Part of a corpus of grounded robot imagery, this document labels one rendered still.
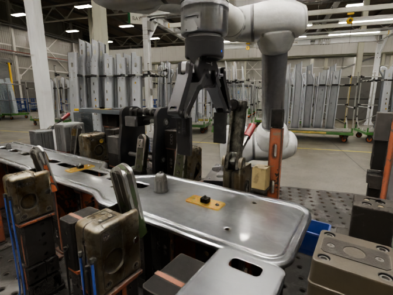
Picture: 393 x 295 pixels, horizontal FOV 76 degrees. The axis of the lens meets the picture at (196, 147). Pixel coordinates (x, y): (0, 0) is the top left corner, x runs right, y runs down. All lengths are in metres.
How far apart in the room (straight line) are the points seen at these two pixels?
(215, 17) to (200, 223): 0.36
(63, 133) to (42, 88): 3.42
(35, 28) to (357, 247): 4.59
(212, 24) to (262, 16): 0.56
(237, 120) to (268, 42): 0.47
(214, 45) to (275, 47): 0.59
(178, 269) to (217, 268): 0.06
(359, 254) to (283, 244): 0.13
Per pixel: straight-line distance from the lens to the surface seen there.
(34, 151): 0.73
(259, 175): 0.60
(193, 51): 0.48
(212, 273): 0.37
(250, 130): 0.72
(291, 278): 0.88
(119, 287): 0.47
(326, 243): 0.35
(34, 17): 4.70
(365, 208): 0.43
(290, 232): 0.48
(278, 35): 1.04
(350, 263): 0.33
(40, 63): 4.60
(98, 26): 8.68
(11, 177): 0.72
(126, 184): 0.42
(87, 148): 1.04
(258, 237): 0.45
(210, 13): 0.49
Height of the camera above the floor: 1.23
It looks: 12 degrees down
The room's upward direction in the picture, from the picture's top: straight up
